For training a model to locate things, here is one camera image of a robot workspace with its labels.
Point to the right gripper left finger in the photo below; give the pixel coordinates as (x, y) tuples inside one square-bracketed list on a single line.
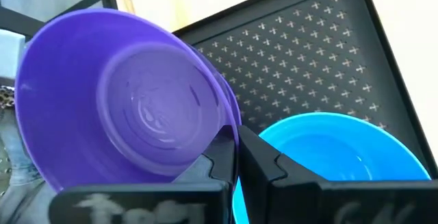
[(224, 159)]

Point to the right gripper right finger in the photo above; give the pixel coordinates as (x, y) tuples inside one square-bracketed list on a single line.
[(256, 169)]

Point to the purple plastic bowl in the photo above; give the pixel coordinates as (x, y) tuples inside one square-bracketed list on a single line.
[(102, 97), (238, 109)]

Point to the blue plastic bowl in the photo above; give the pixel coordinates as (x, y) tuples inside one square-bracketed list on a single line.
[(342, 148)]

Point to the black perforated metal tray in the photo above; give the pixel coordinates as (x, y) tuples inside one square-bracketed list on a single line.
[(308, 63)]

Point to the animal print cloth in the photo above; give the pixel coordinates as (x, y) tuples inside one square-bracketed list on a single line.
[(6, 97)]

